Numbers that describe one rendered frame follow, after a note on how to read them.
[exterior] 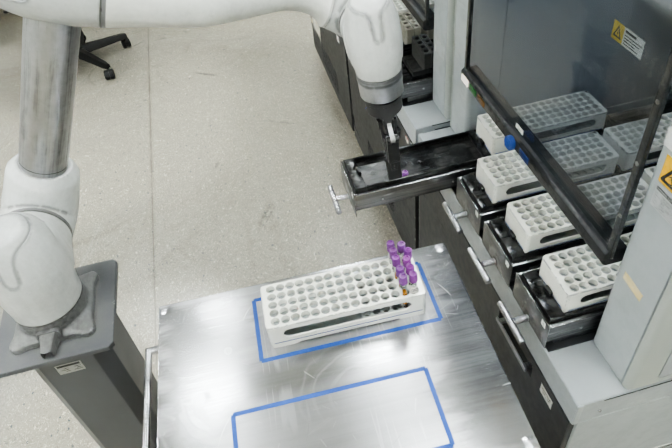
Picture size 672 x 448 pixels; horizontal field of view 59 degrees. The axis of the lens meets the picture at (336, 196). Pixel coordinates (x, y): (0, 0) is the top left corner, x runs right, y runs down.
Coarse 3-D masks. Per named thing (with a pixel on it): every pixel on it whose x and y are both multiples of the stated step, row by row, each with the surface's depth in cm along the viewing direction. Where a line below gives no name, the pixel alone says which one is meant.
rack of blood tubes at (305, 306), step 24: (360, 264) 114; (384, 264) 115; (264, 288) 112; (288, 288) 113; (312, 288) 113; (336, 288) 111; (360, 288) 117; (384, 288) 111; (408, 288) 109; (264, 312) 108; (288, 312) 108; (312, 312) 108; (336, 312) 107; (360, 312) 108; (384, 312) 110; (408, 312) 111; (288, 336) 108; (312, 336) 110
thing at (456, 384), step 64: (384, 256) 123; (448, 256) 122; (192, 320) 116; (256, 320) 115; (448, 320) 111; (192, 384) 106; (256, 384) 105; (320, 384) 104; (384, 384) 103; (448, 384) 102
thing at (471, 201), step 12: (468, 180) 138; (456, 192) 144; (468, 192) 137; (480, 192) 135; (540, 192) 133; (444, 204) 142; (468, 204) 137; (480, 204) 132; (492, 204) 132; (504, 204) 132; (456, 216) 139; (468, 216) 139; (480, 216) 131; (492, 216) 132; (456, 228) 136; (480, 228) 134
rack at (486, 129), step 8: (480, 120) 146; (488, 120) 146; (480, 128) 147; (488, 128) 143; (496, 128) 144; (480, 136) 148; (488, 136) 143; (496, 136) 141; (504, 136) 141; (488, 144) 144; (496, 144) 142; (504, 144) 147; (496, 152) 144
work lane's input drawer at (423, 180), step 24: (432, 144) 151; (456, 144) 150; (480, 144) 147; (360, 168) 147; (384, 168) 146; (408, 168) 145; (432, 168) 144; (456, 168) 143; (360, 192) 140; (384, 192) 141; (408, 192) 143
